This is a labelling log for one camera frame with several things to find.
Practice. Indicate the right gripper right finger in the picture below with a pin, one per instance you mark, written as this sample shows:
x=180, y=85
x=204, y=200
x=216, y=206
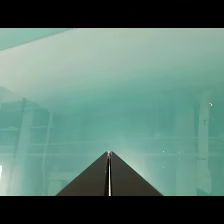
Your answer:
x=126, y=181

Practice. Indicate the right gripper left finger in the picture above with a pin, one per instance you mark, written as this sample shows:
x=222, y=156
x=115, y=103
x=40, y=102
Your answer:
x=93, y=181

